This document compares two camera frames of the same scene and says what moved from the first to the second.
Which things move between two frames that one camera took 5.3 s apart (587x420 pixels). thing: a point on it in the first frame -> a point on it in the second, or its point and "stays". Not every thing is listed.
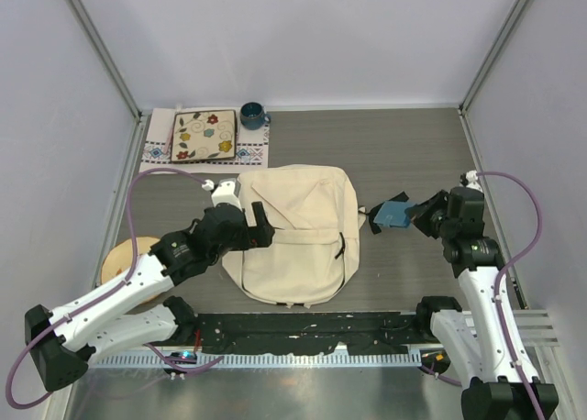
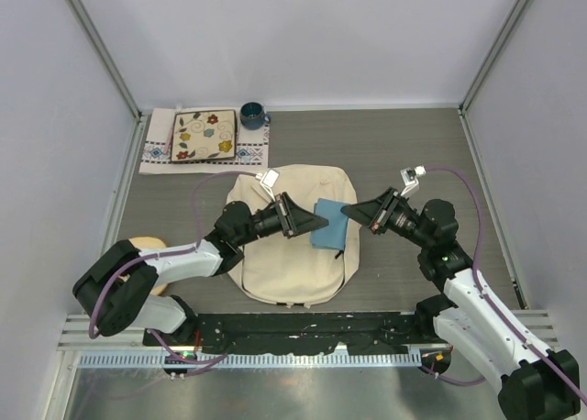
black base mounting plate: (299, 333) stays
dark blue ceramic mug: (252, 116) stays
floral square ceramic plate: (199, 135) stays
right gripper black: (419, 213) -> (376, 213)
